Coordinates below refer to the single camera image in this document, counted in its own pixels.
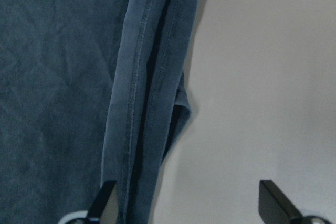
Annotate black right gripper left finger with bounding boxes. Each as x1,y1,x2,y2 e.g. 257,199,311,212
86,180,116,221

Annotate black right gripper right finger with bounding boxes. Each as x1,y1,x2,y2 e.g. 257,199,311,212
258,180,303,224

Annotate black t-shirt with print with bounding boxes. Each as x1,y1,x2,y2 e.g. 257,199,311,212
1,0,198,223

